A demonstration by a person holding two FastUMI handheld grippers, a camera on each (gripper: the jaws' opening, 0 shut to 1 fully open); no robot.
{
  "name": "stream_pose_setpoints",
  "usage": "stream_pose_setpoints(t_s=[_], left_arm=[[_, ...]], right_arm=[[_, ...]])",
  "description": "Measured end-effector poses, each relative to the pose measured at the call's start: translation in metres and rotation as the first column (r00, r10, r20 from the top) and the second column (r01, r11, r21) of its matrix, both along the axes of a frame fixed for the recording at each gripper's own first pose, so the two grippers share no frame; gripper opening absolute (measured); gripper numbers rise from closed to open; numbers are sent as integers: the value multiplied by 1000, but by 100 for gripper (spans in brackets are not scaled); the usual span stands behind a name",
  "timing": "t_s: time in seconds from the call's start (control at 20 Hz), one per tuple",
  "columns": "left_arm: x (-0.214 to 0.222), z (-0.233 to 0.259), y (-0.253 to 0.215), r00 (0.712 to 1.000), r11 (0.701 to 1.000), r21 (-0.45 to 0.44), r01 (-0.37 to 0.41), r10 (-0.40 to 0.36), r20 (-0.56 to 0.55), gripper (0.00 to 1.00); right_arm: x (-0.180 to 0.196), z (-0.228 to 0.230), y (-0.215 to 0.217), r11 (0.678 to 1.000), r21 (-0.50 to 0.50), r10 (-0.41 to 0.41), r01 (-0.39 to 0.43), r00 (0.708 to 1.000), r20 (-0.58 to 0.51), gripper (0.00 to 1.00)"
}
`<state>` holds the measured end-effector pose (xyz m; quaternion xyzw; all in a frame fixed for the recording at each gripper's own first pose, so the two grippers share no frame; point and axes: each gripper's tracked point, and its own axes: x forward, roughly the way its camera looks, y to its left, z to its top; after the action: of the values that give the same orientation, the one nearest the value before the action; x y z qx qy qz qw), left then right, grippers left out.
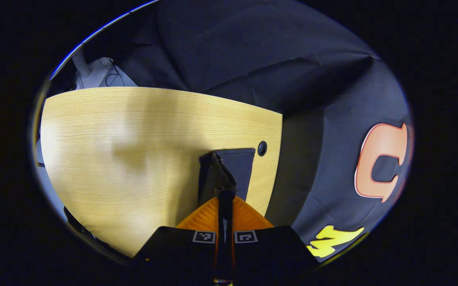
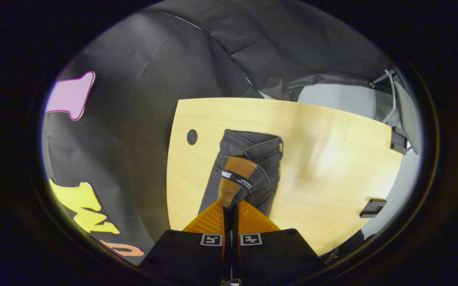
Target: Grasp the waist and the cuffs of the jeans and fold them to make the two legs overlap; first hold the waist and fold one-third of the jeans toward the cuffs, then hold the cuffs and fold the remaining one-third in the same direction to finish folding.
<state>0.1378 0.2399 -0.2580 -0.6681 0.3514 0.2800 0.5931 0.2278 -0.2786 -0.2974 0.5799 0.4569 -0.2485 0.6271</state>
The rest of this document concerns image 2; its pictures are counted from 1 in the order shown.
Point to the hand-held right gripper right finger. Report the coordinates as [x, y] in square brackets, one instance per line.
[276, 258]

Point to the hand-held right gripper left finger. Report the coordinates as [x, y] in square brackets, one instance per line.
[185, 258]

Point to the dark grey jeans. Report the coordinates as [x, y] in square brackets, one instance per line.
[261, 159]

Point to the black table edge clamp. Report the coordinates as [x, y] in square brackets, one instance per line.
[373, 207]
[399, 141]

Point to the black backdrop cloth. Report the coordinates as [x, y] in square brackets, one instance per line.
[141, 99]

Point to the grey flat panel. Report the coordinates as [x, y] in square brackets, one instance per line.
[408, 115]

